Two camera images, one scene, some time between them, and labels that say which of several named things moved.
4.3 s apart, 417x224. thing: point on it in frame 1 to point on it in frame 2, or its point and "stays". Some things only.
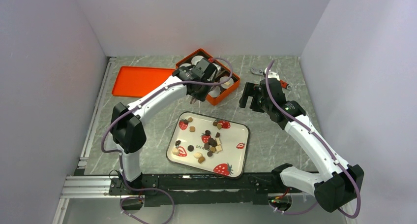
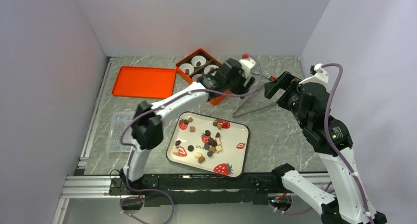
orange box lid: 137,82 stays
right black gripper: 251,89 to 271,87
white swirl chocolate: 197,155 stays
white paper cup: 195,59 stays
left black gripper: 202,97 to 241,88
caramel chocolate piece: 201,159 stays
